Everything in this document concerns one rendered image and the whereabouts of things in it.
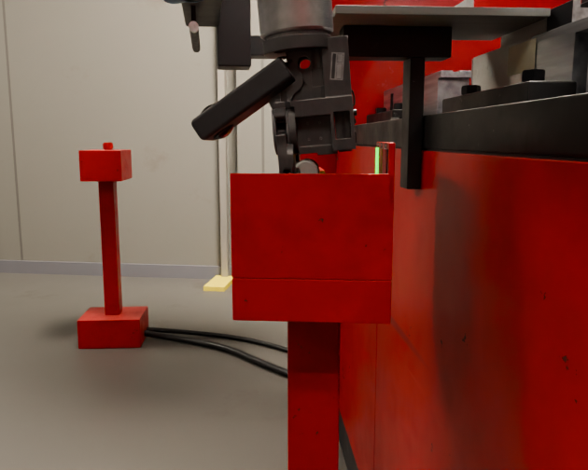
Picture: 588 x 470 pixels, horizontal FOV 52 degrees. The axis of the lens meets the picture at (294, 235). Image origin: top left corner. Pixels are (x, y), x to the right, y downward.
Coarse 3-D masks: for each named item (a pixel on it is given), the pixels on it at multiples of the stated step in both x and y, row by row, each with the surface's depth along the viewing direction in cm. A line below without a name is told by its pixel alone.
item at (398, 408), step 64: (448, 192) 70; (512, 192) 53; (576, 192) 42; (448, 256) 71; (512, 256) 53; (576, 256) 43; (448, 320) 71; (512, 320) 53; (576, 320) 43; (384, 384) 107; (448, 384) 71; (512, 384) 53; (576, 384) 43; (384, 448) 108; (448, 448) 71; (512, 448) 53; (576, 448) 43
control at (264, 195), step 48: (384, 144) 64; (240, 192) 59; (288, 192) 58; (336, 192) 58; (384, 192) 58; (240, 240) 60; (288, 240) 59; (336, 240) 59; (384, 240) 59; (240, 288) 60; (288, 288) 60; (336, 288) 60; (384, 288) 59
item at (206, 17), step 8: (208, 0) 173; (216, 0) 173; (184, 8) 184; (200, 8) 184; (208, 8) 184; (216, 8) 184; (184, 16) 196; (200, 16) 196; (208, 16) 196; (216, 16) 196; (200, 24) 210; (208, 24) 210; (216, 24) 210
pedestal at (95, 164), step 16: (112, 144) 244; (80, 160) 231; (96, 160) 232; (112, 160) 232; (128, 160) 246; (80, 176) 232; (96, 176) 233; (112, 176) 233; (128, 176) 245; (112, 192) 241; (112, 208) 242; (112, 224) 243; (112, 240) 244; (112, 256) 245; (112, 272) 246; (112, 288) 247; (112, 304) 248; (80, 320) 242; (96, 320) 242; (112, 320) 242; (128, 320) 242; (144, 320) 253; (80, 336) 242; (96, 336) 243; (112, 336) 243; (128, 336) 243; (144, 336) 252
